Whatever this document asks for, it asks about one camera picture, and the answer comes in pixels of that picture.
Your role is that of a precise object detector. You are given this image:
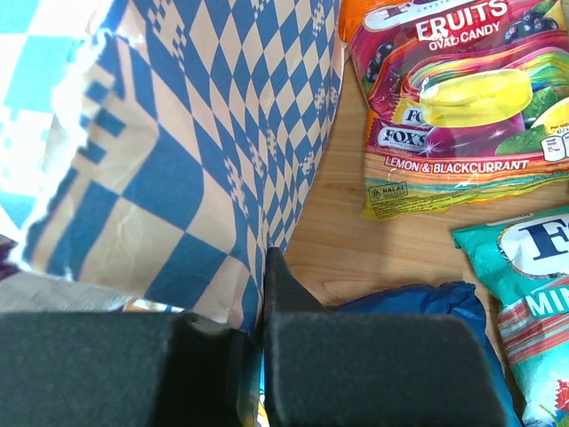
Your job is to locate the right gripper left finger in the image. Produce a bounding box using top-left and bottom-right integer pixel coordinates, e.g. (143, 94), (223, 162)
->
(1, 312), (260, 426)

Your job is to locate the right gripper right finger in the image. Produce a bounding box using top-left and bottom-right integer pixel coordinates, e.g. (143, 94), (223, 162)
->
(264, 247), (507, 426)

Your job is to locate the blue Slendy candy bag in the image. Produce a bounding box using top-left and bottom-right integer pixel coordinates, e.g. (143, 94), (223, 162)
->
(331, 281), (523, 427)

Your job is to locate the teal snack packet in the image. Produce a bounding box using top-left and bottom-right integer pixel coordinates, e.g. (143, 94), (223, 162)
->
(452, 206), (568, 426)

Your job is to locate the blue checkered paper bag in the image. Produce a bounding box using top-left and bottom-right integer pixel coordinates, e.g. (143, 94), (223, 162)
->
(1, 1), (344, 332)

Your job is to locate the colourful candy packet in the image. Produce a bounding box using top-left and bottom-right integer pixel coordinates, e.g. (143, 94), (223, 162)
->
(339, 0), (568, 220)

